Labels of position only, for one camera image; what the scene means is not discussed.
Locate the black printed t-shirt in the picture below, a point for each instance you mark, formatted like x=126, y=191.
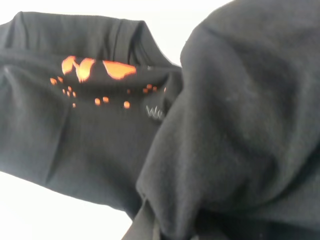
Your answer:
x=224, y=147

